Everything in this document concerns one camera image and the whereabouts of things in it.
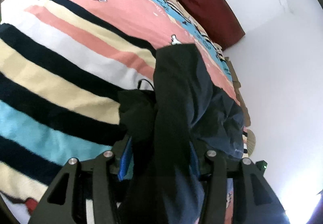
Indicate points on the brown cardboard strip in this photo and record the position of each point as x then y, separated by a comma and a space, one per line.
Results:
237, 87

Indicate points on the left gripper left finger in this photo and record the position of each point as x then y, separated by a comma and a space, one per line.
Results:
65, 199

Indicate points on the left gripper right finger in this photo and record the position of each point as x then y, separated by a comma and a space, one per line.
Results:
254, 201

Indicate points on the black puffer jacket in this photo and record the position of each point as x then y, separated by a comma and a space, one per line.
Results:
184, 111

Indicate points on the pink Hello Kitty blanket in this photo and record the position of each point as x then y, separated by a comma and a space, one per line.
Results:
63, 65

